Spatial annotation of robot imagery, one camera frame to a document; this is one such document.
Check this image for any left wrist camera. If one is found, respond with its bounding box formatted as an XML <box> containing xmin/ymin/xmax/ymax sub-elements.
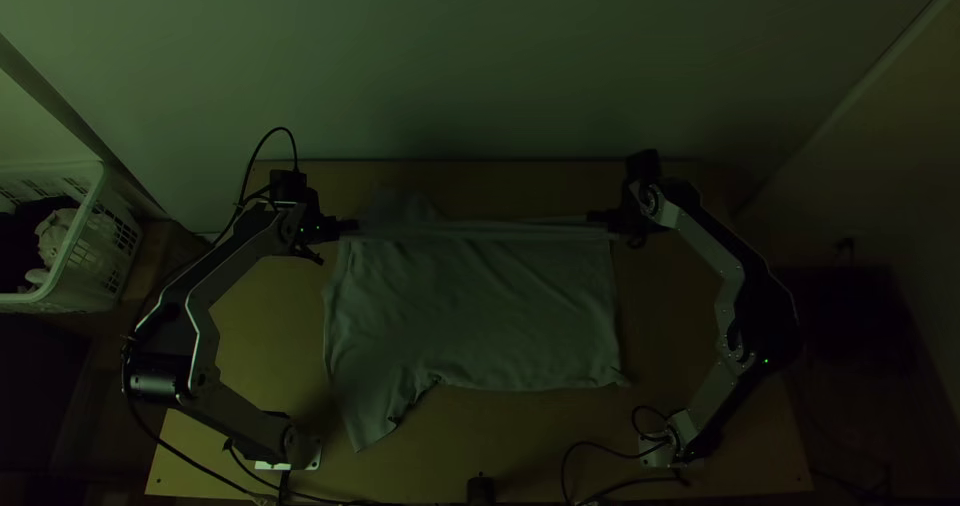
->
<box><xmin>269</xmin><ymin>169</ymin><xmax>309</xmax><ymax>207</ymax></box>

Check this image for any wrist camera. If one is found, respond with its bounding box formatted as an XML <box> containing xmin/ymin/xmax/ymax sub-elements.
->
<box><xmin>625</xmin><ymin>148</ymin><xmax>662</xmax><ymax>185</ymax></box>
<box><xmin>269</xmin><ymin>169</ymin><xmax>309</xmax><ymax>207</ymax></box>

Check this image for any white laundry basket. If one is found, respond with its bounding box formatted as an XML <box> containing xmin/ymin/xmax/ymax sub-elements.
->
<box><xmin>0</xmin><ymin>161</ymin><xmax>145</xmax><ymax>315</ymax></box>

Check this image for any black cable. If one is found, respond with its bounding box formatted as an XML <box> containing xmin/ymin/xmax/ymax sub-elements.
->
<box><xmin>560</xmin><ymin>404</ymin><xmax>693</xmax><ymax>506</ymax></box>
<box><xmin>236</xmin><ymin>126</ymin><xmax>301</xmax><ymax>209</ymax></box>
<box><xmin>122</xmin><ymin>393</ymin><xmax>354</xmax><ymax>506</ymax></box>

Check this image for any grey t-shirt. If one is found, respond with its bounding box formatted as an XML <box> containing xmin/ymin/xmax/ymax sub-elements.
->
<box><xmin>321</xmin><ymin>186</ymin><xmax>631</xmax><ymax>454</ymax></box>

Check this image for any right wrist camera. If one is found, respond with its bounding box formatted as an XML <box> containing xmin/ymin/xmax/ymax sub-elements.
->
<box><xmin>625</xmin><ymin>148</ymin><xmax>662</xmax><ymax>185</ymax></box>

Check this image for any heap of clothes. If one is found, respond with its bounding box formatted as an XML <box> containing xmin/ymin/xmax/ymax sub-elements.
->
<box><xmin>0</xmin><ymin>196</ymin><xmax>90</xmax><ymax>294</ymax></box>

